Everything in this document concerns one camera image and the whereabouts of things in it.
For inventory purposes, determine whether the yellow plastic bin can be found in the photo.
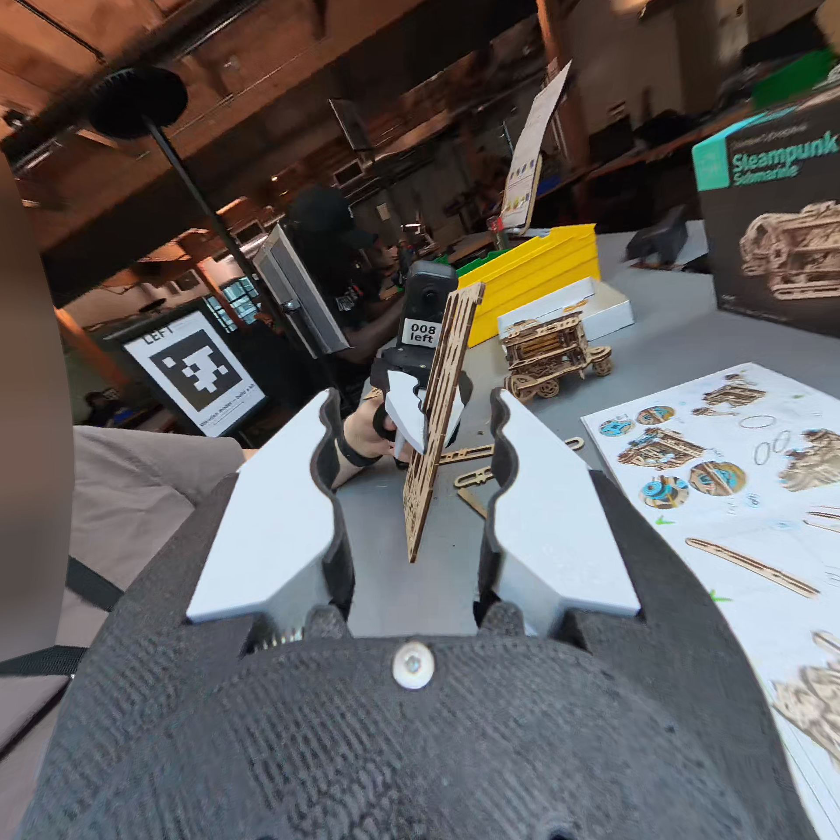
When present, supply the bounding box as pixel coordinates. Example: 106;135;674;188
457;223;602;349

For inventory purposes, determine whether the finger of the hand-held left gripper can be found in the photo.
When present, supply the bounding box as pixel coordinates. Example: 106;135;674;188
451;373;475;435
384;371;429;460

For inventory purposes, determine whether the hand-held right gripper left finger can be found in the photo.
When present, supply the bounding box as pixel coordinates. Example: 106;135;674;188
185;388;357;636

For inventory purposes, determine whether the wooden model vehicle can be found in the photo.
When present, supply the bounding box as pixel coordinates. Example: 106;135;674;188
500;312;615;403

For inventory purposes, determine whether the black framed marker sign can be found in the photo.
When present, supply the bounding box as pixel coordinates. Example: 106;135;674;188
121;297;268;438

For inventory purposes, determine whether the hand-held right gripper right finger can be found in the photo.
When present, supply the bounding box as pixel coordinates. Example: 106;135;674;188
478;387;642;637

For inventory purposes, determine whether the white cardboard box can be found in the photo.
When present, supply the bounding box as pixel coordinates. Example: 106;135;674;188
497;277;636;343

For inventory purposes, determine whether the long slotted wooden strip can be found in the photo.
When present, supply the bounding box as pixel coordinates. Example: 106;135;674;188
455;435;586;488

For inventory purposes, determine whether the black round fan on pole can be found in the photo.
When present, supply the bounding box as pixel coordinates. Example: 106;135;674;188
87;66;260;280

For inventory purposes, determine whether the green crate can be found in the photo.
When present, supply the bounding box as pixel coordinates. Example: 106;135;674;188
750;47;840;110

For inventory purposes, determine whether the black wristband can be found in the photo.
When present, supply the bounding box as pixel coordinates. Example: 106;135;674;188
336;430;382;468

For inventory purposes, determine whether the instruction booklet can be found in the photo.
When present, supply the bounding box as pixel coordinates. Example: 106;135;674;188
581;361;840;840

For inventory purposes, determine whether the black harness strap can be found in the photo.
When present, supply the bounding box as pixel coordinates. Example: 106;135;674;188
66;556;126;613
0;645;89;678

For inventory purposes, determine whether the black model kit box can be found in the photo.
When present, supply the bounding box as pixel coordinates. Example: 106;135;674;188
691;91;840;340

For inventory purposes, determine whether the grey framed panel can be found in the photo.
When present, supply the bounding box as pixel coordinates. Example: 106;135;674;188
252;223;350;358

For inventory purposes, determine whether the person's left hand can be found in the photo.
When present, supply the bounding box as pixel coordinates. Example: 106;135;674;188
341;395;396;460

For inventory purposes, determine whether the black box-shaped device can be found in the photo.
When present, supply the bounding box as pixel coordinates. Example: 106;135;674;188
625;205;689;265

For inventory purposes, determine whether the wooden parts sheet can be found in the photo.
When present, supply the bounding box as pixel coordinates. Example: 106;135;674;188
403;282;487;564

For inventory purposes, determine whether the green plastic bin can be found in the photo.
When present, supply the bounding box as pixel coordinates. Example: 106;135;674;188
455;248;511;278

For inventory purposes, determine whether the clipboard with paper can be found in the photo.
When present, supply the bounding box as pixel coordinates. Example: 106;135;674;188
500;60;573;236

